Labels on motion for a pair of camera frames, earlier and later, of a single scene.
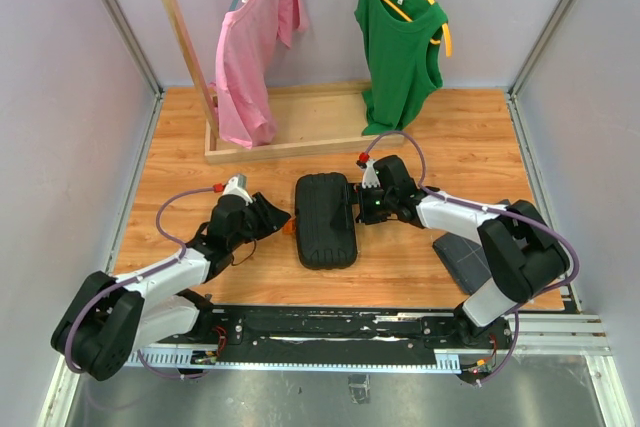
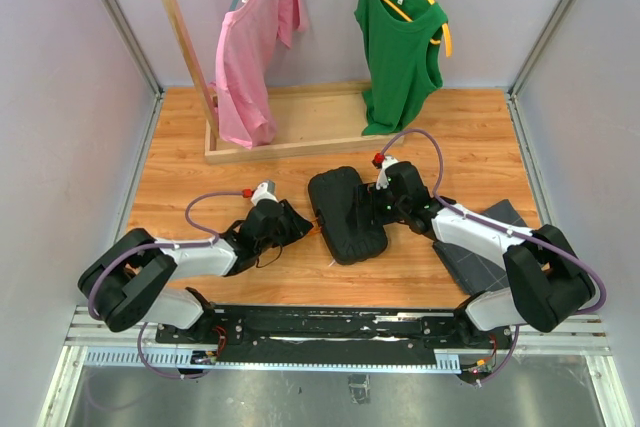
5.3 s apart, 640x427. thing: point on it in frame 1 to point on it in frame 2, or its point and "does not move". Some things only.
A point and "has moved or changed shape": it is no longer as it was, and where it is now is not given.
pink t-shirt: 249,37 does not move
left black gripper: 271,217 to 298,225
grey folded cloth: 464,260 does not move
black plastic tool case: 325,227 has moved or changed shape
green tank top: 398,31 does not move
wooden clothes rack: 320,120 does not move
